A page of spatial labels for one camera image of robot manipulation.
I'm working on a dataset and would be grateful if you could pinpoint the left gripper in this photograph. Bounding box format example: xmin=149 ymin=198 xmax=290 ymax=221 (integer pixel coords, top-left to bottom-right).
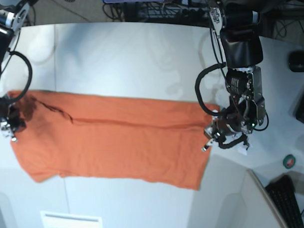
xmin=202 ymin=108 xmax=267 ymax=151

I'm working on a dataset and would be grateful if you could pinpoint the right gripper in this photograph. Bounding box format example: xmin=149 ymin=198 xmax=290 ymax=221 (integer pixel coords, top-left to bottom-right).
xmin=0 ymin=104 xmax=26 ymax=143

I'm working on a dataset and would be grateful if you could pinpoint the orange t-shirt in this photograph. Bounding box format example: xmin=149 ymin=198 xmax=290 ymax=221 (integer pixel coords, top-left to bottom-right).
xmin=11 ymin=90 xmax=212 ymax=190

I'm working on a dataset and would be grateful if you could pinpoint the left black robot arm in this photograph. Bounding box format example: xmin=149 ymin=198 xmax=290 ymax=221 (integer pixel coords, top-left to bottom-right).
xmin=195 ymin=0 xmax=286 ymax=151

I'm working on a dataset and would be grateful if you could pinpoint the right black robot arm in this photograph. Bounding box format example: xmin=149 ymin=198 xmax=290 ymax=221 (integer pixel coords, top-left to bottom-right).
xmin=0 ymin=0 xmax=33 ymax=142

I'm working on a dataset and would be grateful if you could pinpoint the green tape roll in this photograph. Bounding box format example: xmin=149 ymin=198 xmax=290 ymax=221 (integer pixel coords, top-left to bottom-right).
xmin=283 ymin=154 xmax=296 ymax=170

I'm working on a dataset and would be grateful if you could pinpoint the black keyboard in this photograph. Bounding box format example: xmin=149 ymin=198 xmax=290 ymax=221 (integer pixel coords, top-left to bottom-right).
xmin=266 ymin=175 xmax=304 ymax=228

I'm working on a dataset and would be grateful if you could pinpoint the black computer mouse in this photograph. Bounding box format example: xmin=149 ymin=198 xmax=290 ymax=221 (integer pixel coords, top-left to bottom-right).
xmin=288 ymin=50 xmax=304 ymax=73

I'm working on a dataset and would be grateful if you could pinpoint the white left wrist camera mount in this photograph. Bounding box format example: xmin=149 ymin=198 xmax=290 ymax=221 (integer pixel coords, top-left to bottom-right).
xmin=237 ymin=145 xmax=250 ymax=156

